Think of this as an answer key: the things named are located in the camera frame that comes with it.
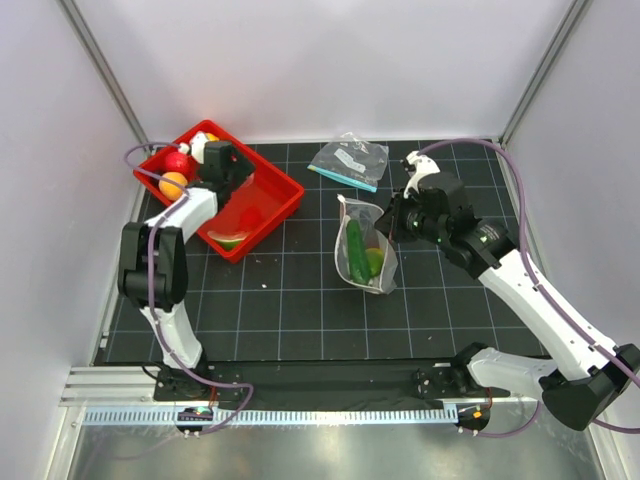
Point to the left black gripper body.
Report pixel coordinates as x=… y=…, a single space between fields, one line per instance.
x=241 y=169

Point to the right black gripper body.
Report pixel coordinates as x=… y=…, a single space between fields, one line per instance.
x=409 y=222

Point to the green orange toy mango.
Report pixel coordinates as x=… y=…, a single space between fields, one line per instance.
x=376 y=258

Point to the white-spotted clear zip bag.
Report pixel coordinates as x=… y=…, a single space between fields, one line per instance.
x=366 y=214

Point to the green toy cucumber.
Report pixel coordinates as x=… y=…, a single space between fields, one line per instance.
x=358 y=264

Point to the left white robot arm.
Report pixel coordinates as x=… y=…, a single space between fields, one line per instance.
x=152 y=268

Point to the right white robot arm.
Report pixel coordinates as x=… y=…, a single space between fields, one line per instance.
x=586 y=370

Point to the blue-zipper clear zip bag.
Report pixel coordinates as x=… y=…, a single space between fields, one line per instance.
x=352 y=161

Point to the red toy apple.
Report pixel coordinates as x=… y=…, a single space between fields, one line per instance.
x=177 y=162

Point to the red plastic tray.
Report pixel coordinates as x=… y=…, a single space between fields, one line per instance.
x=258 y=207

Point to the orange toy fruit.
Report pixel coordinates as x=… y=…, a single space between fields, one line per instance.
x=172 y=185

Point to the toy watermelon slice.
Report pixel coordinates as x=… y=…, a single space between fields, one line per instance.
x=228 y=241

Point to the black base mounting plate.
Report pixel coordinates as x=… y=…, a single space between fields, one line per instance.
x=343 y=385

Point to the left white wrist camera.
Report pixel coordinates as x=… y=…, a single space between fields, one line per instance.
x=195 y=147

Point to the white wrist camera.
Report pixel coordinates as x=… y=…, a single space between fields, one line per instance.
x=417 y=166
x=195 y=147

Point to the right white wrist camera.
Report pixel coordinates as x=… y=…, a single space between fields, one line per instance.
x=417 y=166

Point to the slotted cable duct strip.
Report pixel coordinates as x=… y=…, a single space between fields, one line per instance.
x=195 y=416

